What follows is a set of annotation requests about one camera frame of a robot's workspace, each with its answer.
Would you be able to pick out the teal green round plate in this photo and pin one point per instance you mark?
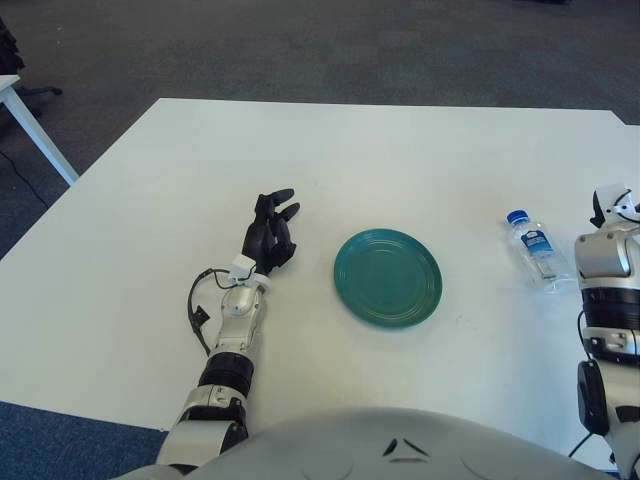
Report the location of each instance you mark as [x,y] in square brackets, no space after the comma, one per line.
[387,277]

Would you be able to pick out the clear bottle with blue cap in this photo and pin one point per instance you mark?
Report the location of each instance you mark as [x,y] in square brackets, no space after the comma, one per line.
[537,245]

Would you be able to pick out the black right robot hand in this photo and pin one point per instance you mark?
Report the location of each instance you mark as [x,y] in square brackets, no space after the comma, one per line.
[597,210]

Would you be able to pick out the grey robot torso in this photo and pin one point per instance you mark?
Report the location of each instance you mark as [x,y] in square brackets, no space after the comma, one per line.
[400,450]

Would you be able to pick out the black office chair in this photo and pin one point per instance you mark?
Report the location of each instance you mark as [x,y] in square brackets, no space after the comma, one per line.
[40,91]

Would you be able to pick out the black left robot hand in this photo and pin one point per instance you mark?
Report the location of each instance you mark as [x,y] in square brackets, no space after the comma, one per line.
[260,240]

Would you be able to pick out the white desk leg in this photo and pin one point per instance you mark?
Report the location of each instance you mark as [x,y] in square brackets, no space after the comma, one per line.
[35,135]

